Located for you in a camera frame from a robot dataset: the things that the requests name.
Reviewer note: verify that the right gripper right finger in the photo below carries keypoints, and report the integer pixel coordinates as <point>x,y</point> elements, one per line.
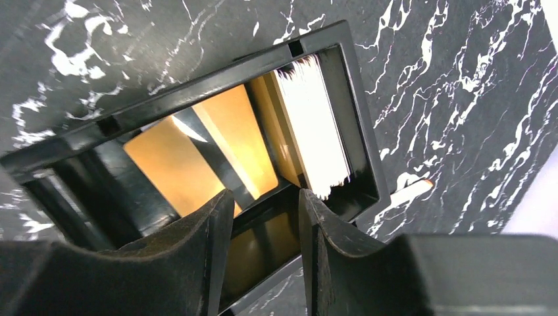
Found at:
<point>347,272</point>

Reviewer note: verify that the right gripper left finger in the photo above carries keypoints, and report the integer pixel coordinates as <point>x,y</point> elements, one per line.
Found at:
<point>178,270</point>

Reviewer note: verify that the gold credit card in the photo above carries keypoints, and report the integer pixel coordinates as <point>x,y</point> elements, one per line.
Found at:
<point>231,123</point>
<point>167,155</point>

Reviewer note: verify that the white orange pen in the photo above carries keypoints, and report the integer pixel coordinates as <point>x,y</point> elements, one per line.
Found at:
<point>410,192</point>

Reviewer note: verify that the white card stack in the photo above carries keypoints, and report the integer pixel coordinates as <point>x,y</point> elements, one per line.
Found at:
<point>311,122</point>

